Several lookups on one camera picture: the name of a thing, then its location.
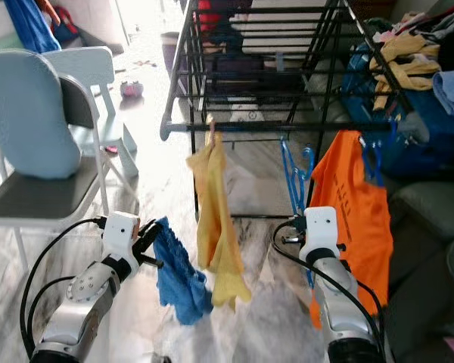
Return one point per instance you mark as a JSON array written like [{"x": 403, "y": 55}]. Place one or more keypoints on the orange t-shirt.
[{"x": 359, "y": 219}]

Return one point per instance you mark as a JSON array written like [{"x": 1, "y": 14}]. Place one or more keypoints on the blue plastic hanger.
[
  {"x": 289, "y": 162},
  {"x": 374, "y": 162}
]

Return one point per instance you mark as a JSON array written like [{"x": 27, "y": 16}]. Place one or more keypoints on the pale blue kids chair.
[{"x": 87, "y": 64}]

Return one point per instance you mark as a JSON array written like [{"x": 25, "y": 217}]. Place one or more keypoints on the mustard crumpled clothes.
[{"x": 405, "y": 64}]

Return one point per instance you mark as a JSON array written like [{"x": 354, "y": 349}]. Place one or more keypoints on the peach plastic hanger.
[{"x": 212, "y": 130}]

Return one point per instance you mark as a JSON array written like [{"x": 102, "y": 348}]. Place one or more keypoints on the blue storage container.
[{"x": 359, "y": 91}]

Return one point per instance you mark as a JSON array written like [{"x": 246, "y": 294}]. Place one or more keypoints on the pale blue cushion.
[{"x": 30, "y": 113}]

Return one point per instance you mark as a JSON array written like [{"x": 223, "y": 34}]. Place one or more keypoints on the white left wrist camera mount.
[{"x": 121, "y": 234}]

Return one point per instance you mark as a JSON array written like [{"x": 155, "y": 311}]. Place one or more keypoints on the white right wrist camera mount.
[{"x": 321, "y": 227}]

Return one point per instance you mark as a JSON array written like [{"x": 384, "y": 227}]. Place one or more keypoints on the black metal drying rack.
[{"x": 257, "y": 126}]

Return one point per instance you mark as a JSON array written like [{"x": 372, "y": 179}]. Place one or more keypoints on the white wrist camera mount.
[
  {"x": 321, "y": 227},
  {"x": 121, "y": 234}
]

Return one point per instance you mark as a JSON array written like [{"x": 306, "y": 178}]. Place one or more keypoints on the red hanging garment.
[{"x": 208, "y": 15}]

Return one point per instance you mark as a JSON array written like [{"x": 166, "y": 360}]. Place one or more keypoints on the grey seat folding chair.
[{"x": 38, "y": 200}]

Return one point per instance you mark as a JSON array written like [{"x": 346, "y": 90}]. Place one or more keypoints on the blue hanging cloth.
[{"x": 30, "y": 26}]

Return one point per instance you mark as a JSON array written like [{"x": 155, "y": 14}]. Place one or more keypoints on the yellow shirt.
[{"x": 219, "y": 227}]

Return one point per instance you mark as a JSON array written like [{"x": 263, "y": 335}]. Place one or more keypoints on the blue shirt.
[{"x": 181, "y": 287}]

